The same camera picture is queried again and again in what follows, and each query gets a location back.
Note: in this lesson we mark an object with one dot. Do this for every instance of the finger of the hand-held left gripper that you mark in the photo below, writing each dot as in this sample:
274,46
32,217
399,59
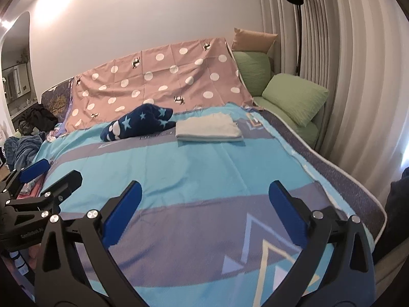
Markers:
68,180
33,169

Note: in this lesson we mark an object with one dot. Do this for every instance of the navy star-print blanket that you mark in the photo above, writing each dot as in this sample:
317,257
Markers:
137,123

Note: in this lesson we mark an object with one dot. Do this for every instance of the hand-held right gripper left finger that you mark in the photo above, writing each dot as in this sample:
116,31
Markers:
123,214

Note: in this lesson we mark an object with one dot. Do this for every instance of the pink polka dot sheet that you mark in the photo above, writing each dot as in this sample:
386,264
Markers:
159,80

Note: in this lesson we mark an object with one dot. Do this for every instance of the pile of dark clothes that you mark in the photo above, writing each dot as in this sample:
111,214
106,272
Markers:
38,116

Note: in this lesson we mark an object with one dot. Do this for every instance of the grey long-sleeve shirt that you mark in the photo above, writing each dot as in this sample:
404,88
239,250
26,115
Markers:
207,128

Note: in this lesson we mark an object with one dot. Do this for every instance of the pink folded cloth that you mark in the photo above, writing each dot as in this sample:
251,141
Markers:
30,192

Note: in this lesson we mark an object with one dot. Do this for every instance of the dark cloth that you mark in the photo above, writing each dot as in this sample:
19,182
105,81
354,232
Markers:
396,204

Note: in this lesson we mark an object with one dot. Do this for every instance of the dark blue blanket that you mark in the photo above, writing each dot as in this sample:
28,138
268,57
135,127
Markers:
22,147

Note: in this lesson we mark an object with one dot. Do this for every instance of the blue grey patterned bedspread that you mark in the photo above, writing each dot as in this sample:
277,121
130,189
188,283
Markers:
207,172

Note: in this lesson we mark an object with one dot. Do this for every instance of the white pleated curtain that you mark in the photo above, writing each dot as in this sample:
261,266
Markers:
351,70

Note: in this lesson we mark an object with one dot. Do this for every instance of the mirror cabinet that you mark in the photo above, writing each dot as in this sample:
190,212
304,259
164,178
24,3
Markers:
16,80

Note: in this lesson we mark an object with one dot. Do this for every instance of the patterned headboard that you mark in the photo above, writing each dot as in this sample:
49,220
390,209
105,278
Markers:
56,99

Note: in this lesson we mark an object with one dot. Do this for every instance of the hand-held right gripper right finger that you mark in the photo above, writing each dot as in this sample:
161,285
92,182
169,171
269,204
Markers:
287,211

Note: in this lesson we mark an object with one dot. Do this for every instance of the tan pillow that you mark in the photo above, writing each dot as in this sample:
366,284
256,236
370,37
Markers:
252,40

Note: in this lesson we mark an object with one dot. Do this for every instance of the green pillow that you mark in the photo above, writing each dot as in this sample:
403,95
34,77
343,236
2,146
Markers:
252,70
297,97

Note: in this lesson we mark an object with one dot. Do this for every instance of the green fitted sheet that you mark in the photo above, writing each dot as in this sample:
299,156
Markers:
306,134

